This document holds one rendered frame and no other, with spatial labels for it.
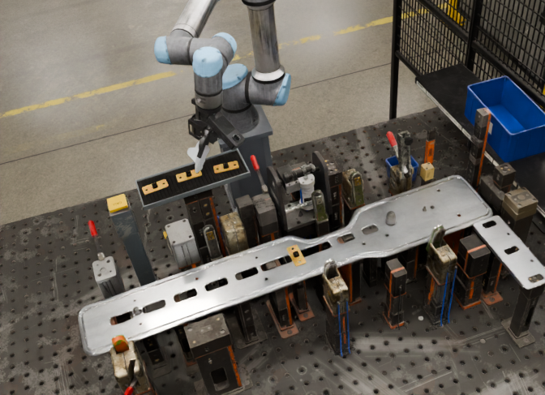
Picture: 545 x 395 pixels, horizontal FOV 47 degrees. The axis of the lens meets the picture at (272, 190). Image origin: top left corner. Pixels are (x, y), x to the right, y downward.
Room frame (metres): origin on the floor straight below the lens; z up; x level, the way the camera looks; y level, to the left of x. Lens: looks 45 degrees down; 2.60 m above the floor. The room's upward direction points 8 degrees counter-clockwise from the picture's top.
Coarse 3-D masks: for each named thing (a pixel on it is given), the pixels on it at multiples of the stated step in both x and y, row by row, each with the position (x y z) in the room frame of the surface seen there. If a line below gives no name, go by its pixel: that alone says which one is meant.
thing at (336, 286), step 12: (324, 276) 1.18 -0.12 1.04; (324, 288) 1.17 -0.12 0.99; (336, 288) 1.12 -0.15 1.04; (324, 300) 1.17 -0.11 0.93; (336, 300) 1.10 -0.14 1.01; (348, 300) 1.12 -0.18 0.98; (336, 312) 1.10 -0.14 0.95; (336, 324) 1.12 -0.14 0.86; (348, 324) 1.11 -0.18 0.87; (324, 336) 1.18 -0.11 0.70; (336, 336) 1.11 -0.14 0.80; (348, 336) 1.11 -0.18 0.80; (336, 348) 1.11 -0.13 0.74; (348, 348) 1.11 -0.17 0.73
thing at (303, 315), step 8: (288, 256) 1.33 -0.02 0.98; (296, 288) 1.30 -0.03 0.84; (304, 288) 1.29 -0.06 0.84; (296, 296) 1.31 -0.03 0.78; (304, 296) 1.29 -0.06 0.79; (296, 304) 1.32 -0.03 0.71; (304, 304) 1.29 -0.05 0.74; (296, 312) 1.29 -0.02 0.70; (304, 312) 1.29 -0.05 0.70; (312, 312) 1.28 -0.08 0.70; (304, 320) 1.25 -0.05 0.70
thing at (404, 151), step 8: (400, 136) 1.57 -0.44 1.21; (408, 136) 1.57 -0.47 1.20; (400, 144) 1.56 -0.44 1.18; (408, 144) 1.54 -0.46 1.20; (400, 152) 1.56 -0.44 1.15; (408, 152) 1.56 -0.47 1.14; (400, 160) 1.56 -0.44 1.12; (408, 160) 1.56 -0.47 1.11; (400, 168) 1.56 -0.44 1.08; (408, 168) 1.56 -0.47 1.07
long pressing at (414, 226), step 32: (416, 192) 1.51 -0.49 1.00; (448, 192) 1.49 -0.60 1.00; (352, 224) 1.40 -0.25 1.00; (384, 224) 1.39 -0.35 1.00; (416, 224) 1.37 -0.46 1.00; (448, 224) 1.35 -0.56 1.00; (256, 256) 1.33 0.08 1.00; (320, 256) 1.29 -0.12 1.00; (352, 256) 1.27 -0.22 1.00; (384, 256) 1.26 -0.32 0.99; (160, 288) 1.25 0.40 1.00; (192, 288) 1.24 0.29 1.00; (224, 288) 1.22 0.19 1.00; (256, 288) 1.20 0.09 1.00; (96, 320) 1.16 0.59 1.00; (128, 320) 1.15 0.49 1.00; (160, 320) 1.13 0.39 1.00; (192, 320) 1.12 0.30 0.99; (96, 352) 1.05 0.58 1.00
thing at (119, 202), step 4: (116, 196) 1.53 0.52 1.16; (120, 196) 1.53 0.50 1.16; (124, 196) 1.53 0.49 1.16; (108, 200) 1.52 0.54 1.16; (112, 200) 1.52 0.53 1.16; (116, 200) 1.51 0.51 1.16; (120, 200) 1.51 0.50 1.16; (124, 200) 1.51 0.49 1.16; (108, 204) 1.50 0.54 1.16; (112, 204) 1.50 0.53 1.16; (116, 204) 1.49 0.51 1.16; (120, 204) 1.49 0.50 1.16; (124, 204) 1.49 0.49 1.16; (112, 208) 1.48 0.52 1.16; (116, 208) 1.48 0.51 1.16; (120, 208) 1.48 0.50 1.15; (112, 212) 1.47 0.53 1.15
